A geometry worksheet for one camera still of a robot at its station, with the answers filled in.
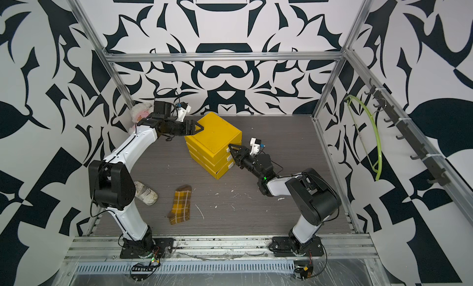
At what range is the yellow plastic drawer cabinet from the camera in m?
0.81

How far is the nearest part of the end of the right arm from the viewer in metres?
0.77

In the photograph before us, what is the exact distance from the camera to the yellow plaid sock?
0.82 meters

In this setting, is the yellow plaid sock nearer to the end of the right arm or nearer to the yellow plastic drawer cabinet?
the yellow plastic drawer cabinet

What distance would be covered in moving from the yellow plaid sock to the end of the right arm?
30cm

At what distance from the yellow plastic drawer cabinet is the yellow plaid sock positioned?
0.47 feet

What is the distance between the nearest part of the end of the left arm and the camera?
2.17 feet
